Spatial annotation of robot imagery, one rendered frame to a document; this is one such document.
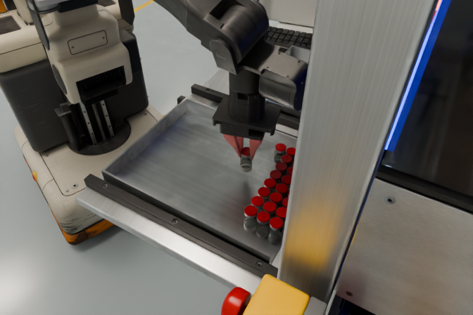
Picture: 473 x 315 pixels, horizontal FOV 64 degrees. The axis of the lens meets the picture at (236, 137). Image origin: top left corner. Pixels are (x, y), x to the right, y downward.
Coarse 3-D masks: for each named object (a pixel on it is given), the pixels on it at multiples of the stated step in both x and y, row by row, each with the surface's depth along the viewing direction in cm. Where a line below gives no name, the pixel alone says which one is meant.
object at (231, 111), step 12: (240, 96) 58; (252, 96) 57; (228, 108) 63; (240, 108) 58; (252, 108) 58; (264, 108) 60; (276, 108) 63; (216, 120) 61; (228, 120) 60; (240, 120) 60; (252, 120) 60; (264, 120) 60; (276, 120) 60
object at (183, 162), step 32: (160, 128) 80; (192, 128) 82; (128, 160) 74; (160, 160) 75; (192, 160) 75; (224, 160) 75; (256, 160) 75; (128, 192) 68; (160, 192) 69; (192, 192) 69; (224, 192) 69; (256, 192) 69; (192, 224) 62; (224, 224) 64; (256, 256) 58
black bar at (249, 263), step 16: (96, 176) 69; (112, 192) 67; (144, 208) 64; (160, 224) 64; (176, 224) 62; (192, 240) 61; (208, 240) 59; (224, 256) 59; (240, 256) 57; (256, 272) 57; (272, 272) 55
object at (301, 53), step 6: (294, 48) 102; (300, 48) 102; (288, 54) 101; (294, 54) 104; (300, 54) 103; (306, 54) 102; (306, 60) 103; (270, 102) 84; (282, 108) 83; (288, 108) 82; (288, 114) 83; (294, 114) 82; (300, 114) 82
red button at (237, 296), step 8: (240, 288) 42; (232, 296) 41; (240, 296) 41; (248, 296) 42; (224, 304) 41; (232, 304) 41; (240, 304) 40; (224, 312) 41; (232, 312) 40; (240, 312) 41
